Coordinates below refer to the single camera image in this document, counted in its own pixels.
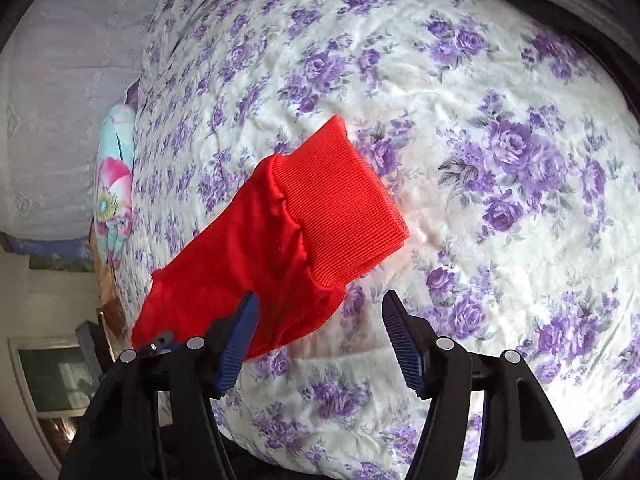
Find window with white frame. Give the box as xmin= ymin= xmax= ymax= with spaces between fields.
xmin=8 ymin=336 xmax=99 ymax=468

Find white lace curtain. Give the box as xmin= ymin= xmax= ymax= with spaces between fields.
xmin=1 ymin=0 xmax=160 ymax=240

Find teal pink floral pillow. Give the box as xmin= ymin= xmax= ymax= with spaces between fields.
xmin=93 ymin=104 xmax=136 ymax=266

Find purple floral bed sheet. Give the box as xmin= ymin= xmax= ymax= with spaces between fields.
xmin=117 ymin=0 xmax=639 ymax=479

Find red track pants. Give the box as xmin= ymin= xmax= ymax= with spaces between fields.
xmin=131 ymin=115 xmax=409 ymax=359

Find brown wooden headboard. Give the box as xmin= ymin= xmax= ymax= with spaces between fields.
xmin=89 ymin=226 xmax=131 ymax=348

